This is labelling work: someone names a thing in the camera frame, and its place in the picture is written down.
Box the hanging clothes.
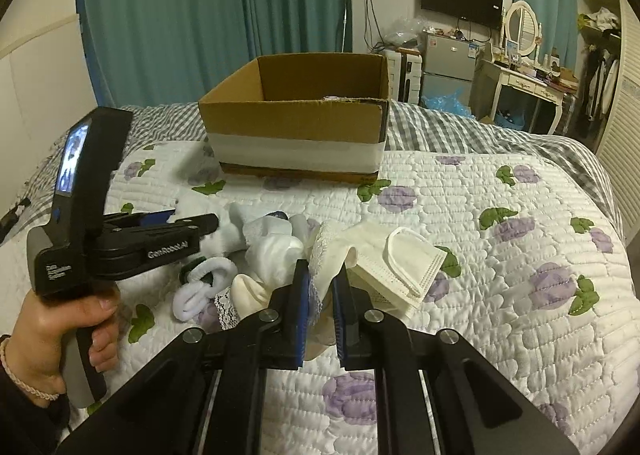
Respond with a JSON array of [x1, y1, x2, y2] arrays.
[[580, 46, 622, 138]]

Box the person's left hand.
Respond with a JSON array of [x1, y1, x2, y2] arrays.
[[10, 292, 122, 402]]

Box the white rolled sock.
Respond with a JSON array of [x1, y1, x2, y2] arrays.
[[172, 257, 240, 322]]

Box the cream lace sock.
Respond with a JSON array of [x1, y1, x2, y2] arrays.
[[304, 221, 362, 361]]

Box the white pleated face mask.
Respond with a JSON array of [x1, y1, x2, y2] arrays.
[[347, 235, 441, 322]]

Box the white dressing table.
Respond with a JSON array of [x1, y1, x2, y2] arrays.
[[481, 57, 577, 133]]

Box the floral quilted blanket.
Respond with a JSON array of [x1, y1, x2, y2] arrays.
[[0, 138, 640, 455]]

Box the wide teal curtain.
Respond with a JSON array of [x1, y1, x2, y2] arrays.
[[79, 0, 353, 109]]

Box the black wall cable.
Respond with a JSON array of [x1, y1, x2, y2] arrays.
[[364, 0, 387, 52]]

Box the person's left forearm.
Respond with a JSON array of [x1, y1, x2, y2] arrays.
[[0, 334, 72, 455]]

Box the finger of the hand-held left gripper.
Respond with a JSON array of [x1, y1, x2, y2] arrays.
[[167, 214, 220, 242], [102, 208, 177, 236]]

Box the pale grey white sock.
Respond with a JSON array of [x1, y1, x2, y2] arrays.
[[176, 192, 261, 261]]

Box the pink beaded bracelet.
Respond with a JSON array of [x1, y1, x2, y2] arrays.
[[0, 338, 61, 402]]

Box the silver small fridge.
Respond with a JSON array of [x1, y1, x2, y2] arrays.
[[423, 31, 480, 102]]

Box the blue plastic bag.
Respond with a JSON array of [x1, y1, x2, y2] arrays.
[[421, 89, 475, 117]]

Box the white folded face mask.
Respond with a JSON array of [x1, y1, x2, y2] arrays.
[[384, 227, 449, 300]]

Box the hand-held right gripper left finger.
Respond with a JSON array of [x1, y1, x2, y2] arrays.
[[54, 259, 312, 455]]

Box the cardboard box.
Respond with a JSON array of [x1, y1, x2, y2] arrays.
[[198, 52, 391, 184]]

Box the oval white mirror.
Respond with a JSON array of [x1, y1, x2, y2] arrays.
[[501, 0, 542, 60]]

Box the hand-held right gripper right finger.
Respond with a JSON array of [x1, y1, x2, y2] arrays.
[[332, 273, 583, 455]]

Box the white sock with dark trim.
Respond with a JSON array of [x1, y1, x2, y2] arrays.
[[250, 210, 292, 236]]

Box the white lace trim sock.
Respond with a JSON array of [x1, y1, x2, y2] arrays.
[[214, 285, 241, 331]]

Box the clear plastic bag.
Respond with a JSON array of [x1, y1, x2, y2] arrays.
[[385, 16, 427, 50]]

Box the white crumpled sock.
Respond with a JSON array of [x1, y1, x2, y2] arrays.
[[245, 230, 307, 286]]

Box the white louvred wardrobe door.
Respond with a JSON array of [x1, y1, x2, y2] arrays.
[[594, 0, 640, 238]]

